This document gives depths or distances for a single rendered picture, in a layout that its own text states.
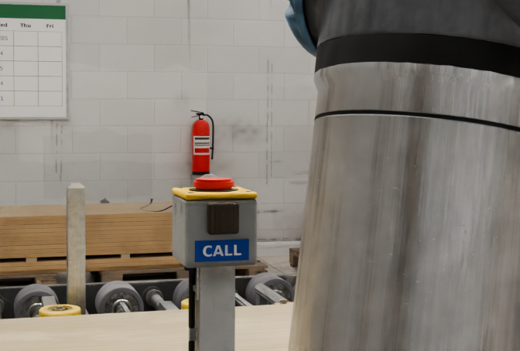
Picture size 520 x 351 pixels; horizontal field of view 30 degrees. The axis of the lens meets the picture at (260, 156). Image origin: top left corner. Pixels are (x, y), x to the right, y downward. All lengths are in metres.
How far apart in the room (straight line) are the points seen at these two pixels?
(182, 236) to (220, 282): 0.06
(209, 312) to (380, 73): 0.54
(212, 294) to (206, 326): 0.03
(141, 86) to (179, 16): 0.67
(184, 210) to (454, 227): 0.51
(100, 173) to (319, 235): 7.68
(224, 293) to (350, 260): 0.52
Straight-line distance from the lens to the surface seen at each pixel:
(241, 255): 0.92
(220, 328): 0.95
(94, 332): 1.76
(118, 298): 2.43
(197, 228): 0.91
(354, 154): 0.43
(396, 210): 0.42
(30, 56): 8.05
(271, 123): 8.36
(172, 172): 8.19
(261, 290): 2.39
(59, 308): 1.94
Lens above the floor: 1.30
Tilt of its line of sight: 3 degrees down
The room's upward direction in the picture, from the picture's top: straight up
